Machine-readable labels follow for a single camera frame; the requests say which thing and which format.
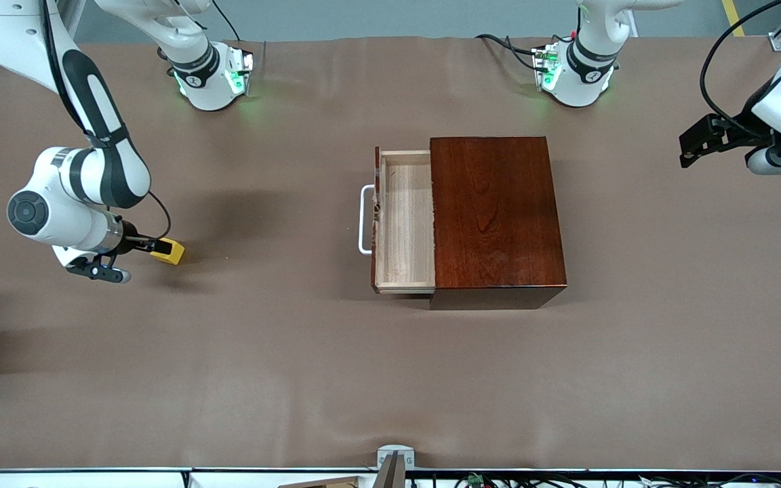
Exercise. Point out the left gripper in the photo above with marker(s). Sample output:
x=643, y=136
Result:
x=737, y=137

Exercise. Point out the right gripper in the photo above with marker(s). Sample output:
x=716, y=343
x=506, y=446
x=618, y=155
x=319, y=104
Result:
x=129, y=235

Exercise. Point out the yellow block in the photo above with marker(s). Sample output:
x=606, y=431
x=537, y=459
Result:
x=173, y=255

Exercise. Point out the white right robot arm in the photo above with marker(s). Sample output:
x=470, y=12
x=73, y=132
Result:
x=99, y=173

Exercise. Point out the dark wooden drawer cabinet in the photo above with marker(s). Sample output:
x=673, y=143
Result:
x=499, y=217

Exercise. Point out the brown table cloth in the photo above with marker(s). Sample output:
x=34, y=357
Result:
x=295, y=373

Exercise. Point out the brown cardboard piece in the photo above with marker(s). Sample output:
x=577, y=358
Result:
x=323, y=483

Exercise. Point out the green terminal connector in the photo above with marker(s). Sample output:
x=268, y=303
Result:
x=475, y=480

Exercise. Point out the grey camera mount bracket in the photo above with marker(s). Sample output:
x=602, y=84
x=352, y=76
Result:
x=395, y=457

